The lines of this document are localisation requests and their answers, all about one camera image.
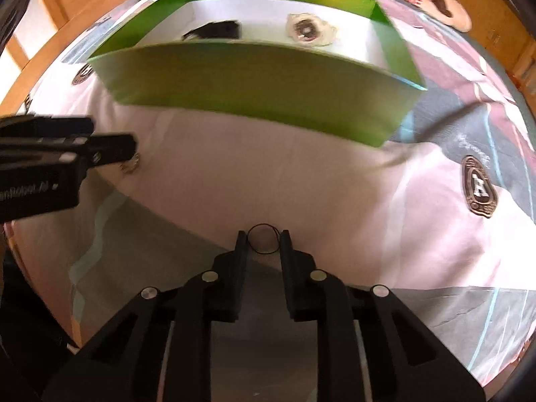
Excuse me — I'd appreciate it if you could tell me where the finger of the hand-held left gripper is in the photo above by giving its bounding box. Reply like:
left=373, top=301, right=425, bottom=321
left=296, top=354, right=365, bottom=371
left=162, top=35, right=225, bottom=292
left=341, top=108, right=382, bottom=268
left=0, top=115, right=95, bottom=153
left=63, top=133, right=137, bottom=173

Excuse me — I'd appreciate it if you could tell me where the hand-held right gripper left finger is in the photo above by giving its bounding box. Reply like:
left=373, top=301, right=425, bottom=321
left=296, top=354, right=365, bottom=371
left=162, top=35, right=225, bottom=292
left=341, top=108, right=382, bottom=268
left=42, top=230, right=249, bottom=402

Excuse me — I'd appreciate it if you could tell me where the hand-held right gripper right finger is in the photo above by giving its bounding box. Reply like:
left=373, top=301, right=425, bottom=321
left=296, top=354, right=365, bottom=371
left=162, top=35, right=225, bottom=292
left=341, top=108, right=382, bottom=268
left=280, top=229, right=486, bottom=402

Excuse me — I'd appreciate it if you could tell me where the dark brown bead bracelet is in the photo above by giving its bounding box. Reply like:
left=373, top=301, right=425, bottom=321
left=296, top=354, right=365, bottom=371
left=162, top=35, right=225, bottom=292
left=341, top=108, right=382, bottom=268
left=121, top=153, right=141, bottom=175

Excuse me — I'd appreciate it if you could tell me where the black hair tie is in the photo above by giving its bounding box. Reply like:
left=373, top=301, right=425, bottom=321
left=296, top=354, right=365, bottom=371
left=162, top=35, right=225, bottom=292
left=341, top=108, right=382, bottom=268
left=247, top=223, right=280, bottom=255

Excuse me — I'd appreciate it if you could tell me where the green cardboard box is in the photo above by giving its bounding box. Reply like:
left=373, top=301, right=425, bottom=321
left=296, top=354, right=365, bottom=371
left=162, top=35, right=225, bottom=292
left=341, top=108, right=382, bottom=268
left=86, top=0, right=428, bottom=148

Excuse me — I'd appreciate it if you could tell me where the pink grey printed bedsheet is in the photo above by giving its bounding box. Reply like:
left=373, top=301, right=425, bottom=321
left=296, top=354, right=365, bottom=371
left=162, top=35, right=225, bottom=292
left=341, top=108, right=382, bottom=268
left=4, top=0, right=536, bottom=386

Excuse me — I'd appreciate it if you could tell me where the wooden headboard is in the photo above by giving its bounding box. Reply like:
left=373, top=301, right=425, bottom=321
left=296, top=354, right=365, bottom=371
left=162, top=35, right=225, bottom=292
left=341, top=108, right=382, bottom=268
left=0, top=0, right=149, bottom=105

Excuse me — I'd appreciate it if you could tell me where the black wrist watch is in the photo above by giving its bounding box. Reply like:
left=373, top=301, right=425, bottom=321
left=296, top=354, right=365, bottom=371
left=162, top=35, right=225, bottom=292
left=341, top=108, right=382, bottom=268
left=181, top=20, right=240, bottom=43

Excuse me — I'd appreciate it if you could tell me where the white wrist watch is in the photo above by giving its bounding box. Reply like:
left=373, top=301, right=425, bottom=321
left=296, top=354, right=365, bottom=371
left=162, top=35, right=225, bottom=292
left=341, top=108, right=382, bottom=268
left=285, top=12, right=338, bottom=48

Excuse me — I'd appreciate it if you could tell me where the wooden wardrobe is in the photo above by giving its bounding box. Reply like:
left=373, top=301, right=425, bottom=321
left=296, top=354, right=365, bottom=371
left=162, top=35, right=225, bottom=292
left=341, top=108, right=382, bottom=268
left=410, top=0, right=536, bottom=97

